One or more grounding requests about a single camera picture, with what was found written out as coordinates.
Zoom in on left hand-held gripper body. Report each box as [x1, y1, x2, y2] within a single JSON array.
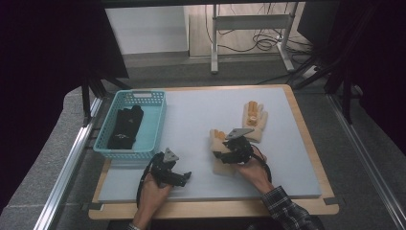
[[148, 147, 180, 188]]

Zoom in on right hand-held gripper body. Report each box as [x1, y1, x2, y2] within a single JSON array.
[[219, 127, 257, 166]]

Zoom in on beige glove with orange fingertips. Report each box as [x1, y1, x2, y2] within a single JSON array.
[[209, 128, 239, 176]]

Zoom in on beige glove with orange patch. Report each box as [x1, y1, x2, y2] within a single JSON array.
[[241, 101, 269, 144]]

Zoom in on teal perforated plastic basket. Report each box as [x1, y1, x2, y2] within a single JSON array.
[[93, 89, 168, 161]]

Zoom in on black glove with small logo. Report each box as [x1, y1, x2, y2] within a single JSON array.
[[107, 104, 145, 150]]

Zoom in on person's right hand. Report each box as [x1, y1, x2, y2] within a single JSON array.
[[235, 152, 273, 195]]

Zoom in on person's left hand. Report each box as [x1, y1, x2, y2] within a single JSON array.
[[139, 173, 173, 223]]

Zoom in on pale grey foam mat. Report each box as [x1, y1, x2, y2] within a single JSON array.
[[98, 86, 323, 203]]

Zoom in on black table corner tape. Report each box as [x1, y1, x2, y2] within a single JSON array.
[[81, 201, 105, 213], [323, 195, 340, 206]]

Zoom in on white power strip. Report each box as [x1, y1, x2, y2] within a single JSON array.
[[301, 64, 319, 80]]

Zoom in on black stand legs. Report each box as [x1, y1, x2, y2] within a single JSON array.
[[292, 57, 362, 125], [80, 70, 132, 127]]

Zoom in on dark curtain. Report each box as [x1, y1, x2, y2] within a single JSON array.
[[296, 0, 406, 158], [0, 0, 130, 213]]

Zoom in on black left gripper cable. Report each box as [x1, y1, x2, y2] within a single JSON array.
[[136, 152, 158, 209]]

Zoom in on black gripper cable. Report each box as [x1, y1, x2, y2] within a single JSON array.
[[250, 145, 273, 185], [136, 152, 158, 209]]

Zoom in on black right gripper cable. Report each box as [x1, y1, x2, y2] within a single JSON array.
[[250, 145, 273, 185]]

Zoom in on aluminium rail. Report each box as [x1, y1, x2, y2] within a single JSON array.
[[33, 95, 103, 230], [327, 93, 406, 230]]

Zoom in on tangle of black floor cables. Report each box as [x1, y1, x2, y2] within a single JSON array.
[[204, 3, 318, 56]]

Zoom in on white metal desk frame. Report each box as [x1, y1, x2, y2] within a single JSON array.
[[210, 3, 297, 76]]

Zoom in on white wall panel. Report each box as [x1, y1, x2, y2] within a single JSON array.
[[104, 6, 190, 56]]

